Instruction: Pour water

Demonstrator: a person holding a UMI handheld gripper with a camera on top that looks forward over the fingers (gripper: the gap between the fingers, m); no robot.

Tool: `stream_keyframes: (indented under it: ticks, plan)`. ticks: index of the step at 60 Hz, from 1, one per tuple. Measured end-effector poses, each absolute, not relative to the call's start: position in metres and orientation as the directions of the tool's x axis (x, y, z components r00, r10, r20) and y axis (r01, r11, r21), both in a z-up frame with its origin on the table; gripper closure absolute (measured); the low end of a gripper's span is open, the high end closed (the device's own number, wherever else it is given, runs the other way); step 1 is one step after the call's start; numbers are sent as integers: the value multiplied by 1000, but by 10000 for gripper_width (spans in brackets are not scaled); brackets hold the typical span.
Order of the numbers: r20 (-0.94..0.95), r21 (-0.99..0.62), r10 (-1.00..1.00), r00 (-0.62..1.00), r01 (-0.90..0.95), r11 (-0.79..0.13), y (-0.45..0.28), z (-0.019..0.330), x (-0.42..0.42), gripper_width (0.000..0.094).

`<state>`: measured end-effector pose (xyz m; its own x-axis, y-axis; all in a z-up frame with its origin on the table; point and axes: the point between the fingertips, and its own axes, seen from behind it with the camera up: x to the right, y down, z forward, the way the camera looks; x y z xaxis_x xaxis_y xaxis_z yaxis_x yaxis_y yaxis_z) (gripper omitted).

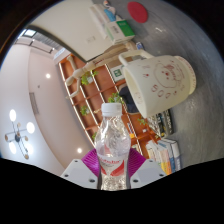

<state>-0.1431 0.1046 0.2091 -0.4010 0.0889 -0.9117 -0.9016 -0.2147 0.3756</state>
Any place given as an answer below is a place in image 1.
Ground flat round red coaster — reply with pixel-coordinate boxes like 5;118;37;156
126;1;149;24

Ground ceiling air vent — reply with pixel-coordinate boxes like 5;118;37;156
29;92;40;116

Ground dark books with orange cover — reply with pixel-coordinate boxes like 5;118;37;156
148;109;174;138

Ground white book with blue edge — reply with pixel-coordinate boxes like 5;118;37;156
103;8;118;24

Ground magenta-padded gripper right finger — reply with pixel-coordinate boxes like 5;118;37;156
127;147;167;190

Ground cream printed mug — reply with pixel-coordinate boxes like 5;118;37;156
118;49;198;119

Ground grey curtain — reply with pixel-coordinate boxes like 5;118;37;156
33;32;65;55

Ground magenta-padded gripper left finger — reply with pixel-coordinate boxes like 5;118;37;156
60;148;101;190

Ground window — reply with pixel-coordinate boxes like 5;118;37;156
20;28;38;38

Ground clear plastic water bottle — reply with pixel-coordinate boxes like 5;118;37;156
94;102;132;191

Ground green and white carton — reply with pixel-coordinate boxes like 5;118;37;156
105;19;136;45

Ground branched ceiling lamp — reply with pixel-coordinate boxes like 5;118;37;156
4;109;36;160

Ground wooden shelf unit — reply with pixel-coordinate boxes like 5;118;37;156
58;53;161;161

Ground stack of colourful books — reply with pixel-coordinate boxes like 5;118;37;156
144;138;183;176

